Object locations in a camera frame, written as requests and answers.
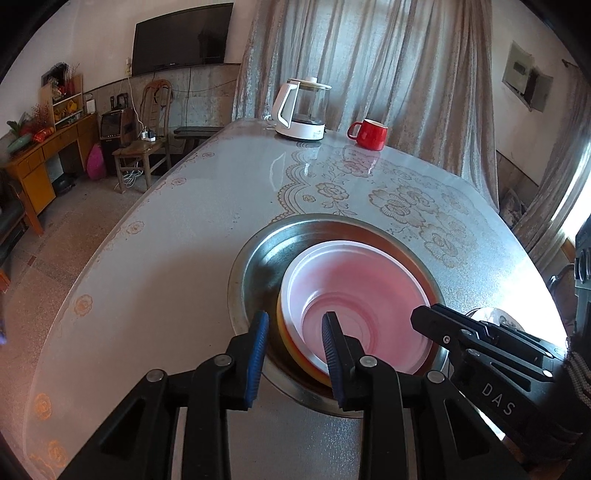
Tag floral lace table mat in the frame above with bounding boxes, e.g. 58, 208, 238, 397
271, 142, 472, 269

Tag wall electrical box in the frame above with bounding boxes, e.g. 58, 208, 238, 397
502, 41, 554, 112

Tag dark round-back chair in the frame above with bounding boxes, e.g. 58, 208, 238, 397
549, 267, 577, 298

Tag white glass electric kettle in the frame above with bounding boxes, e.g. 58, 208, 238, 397
270, 78, 332, 142

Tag dark bench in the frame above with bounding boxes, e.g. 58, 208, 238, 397
174, 126, 223, 140

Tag yellow wooden desk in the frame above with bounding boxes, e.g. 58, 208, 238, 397
0, 113, 100, 237

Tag wooden chair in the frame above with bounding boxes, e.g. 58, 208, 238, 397
113, 79, 175, 192

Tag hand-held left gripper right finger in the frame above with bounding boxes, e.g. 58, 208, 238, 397
322, 311, 527, 480

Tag window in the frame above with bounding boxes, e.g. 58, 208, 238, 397
560, 148, 591, 245

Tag black speaker box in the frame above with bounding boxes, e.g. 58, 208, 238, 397
99, 109, 133, 154

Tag small wooden desk shelf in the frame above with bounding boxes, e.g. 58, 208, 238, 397
39, 74, 86, 130

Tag red plastic bowl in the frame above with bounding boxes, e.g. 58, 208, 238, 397
278, 240, 435, 376

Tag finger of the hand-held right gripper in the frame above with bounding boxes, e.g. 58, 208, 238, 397
411, 307, 556, 383
431, 304, 567, 366

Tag pink bag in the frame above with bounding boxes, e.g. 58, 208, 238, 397
87, 143, 107, 181

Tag wide grey curtain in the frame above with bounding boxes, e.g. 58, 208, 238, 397
231, 0, 500, 208

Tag red mug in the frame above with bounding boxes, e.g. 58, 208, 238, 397
347, 119, 387, 151

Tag stainless steel bowl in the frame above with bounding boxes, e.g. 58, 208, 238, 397
227, 213, 455, 418

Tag black wall television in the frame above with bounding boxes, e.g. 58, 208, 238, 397
131, 3, 234, 77

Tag yellow plastic bowl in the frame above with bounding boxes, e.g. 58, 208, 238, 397
276, 295, 334, 388

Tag narrow grey window curtain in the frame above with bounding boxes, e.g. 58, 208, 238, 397
512, 78, 591, 273

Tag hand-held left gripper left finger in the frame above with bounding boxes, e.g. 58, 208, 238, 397
60, 311, 270, 480

